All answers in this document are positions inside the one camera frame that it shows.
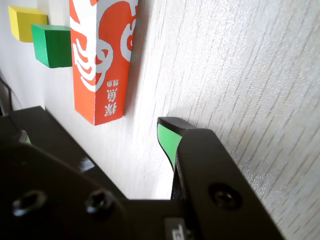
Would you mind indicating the green wooden cube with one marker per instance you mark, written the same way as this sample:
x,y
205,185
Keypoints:
x,y
55,47

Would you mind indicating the black cardboard box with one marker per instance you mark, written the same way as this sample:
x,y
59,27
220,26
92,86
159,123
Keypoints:
x,y
17,117

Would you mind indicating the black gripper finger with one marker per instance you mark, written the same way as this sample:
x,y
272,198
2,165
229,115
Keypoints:
x,y
200,160
50,190

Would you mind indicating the orange white snack box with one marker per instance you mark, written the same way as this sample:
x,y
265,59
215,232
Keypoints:
x,y
85,100

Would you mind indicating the yellow wooden cube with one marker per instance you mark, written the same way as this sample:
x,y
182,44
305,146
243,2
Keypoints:
x,y
22,22

